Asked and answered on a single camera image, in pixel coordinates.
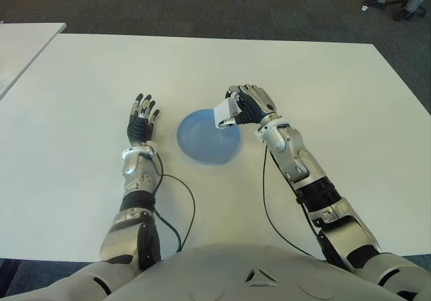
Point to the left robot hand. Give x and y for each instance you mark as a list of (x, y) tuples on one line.
[(139, 129)]

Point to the black office chair base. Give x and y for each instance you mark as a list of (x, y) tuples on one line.
[(390, 1)]

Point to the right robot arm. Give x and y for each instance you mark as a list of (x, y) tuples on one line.
[(320, 193)]

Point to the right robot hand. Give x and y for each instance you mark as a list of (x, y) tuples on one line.
[(257, 107)]

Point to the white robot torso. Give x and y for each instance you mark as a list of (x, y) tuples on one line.
[(219, 274)]

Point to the white side table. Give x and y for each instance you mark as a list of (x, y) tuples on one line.
[(20, 52)]

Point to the white charger plug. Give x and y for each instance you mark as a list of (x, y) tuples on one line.
[(225, 110)]

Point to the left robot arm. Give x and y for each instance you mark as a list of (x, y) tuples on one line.
[(138, 196)]

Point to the blue plastic plate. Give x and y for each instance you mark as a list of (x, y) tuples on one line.
[(205, 142)]

